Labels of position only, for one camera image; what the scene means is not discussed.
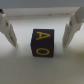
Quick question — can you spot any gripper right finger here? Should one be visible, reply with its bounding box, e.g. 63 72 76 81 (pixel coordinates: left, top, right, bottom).
61 6 84 50

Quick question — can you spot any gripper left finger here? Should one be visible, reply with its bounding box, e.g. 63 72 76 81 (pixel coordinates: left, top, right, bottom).
0 11 18 48

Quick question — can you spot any purple block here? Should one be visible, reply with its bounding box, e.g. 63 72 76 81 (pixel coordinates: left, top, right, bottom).
31 28 55 59

